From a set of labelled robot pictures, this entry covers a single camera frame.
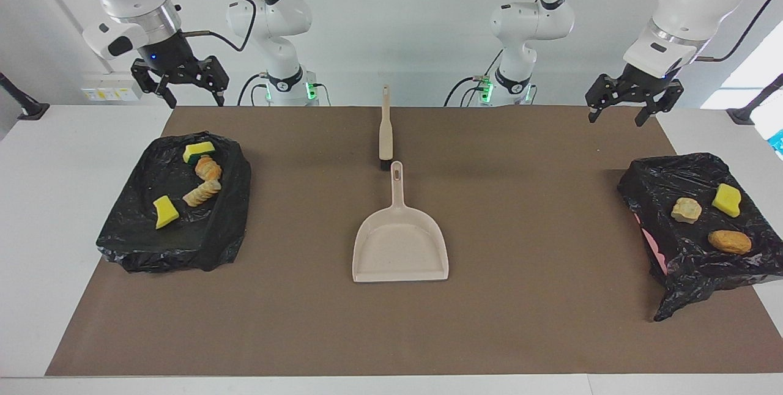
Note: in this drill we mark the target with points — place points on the cyan box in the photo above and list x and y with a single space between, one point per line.
778 141

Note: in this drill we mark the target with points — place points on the brown paper table mat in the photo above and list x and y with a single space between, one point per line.
489 334

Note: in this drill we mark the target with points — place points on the beige foam chunk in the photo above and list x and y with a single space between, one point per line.
200 193
686 210

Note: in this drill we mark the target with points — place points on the beige brush with black bristles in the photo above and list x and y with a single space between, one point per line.
385 132

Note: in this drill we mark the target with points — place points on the black plastic trash bag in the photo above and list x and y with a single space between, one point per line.
183 242
691 273

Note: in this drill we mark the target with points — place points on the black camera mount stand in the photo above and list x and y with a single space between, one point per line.
743 115
30 110

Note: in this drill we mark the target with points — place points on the beige plastic dustpan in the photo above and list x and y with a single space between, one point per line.
400 248

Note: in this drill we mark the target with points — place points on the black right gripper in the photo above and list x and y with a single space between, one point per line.
174 65

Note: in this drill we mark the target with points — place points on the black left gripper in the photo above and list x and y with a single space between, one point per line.
639 86

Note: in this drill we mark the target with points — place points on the yellow sponge piece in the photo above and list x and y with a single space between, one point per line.
165 214
199 150
727 199

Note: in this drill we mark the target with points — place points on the croissant piece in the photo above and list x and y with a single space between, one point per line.
208 169

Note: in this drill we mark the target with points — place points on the white wall outlet box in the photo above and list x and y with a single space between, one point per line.
110 86

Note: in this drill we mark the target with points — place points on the brown foam chunk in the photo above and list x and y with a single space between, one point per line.
729 242

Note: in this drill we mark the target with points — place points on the pink plastic bin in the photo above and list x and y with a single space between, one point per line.
654 248

